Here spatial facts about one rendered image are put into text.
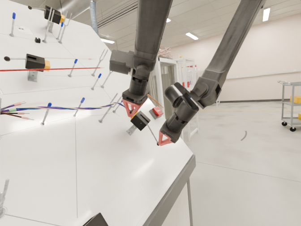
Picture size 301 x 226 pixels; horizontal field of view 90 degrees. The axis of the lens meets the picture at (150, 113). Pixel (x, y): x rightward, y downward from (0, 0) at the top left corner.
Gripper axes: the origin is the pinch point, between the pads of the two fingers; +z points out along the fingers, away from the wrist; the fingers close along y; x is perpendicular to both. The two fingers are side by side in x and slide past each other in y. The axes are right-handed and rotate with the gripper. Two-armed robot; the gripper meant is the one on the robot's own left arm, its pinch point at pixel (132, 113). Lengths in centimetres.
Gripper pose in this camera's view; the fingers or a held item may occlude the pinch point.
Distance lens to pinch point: 57.4
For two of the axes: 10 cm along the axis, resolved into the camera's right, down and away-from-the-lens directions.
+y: -3.3, 4.3, -8.4
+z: -2.5, 8.2, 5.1
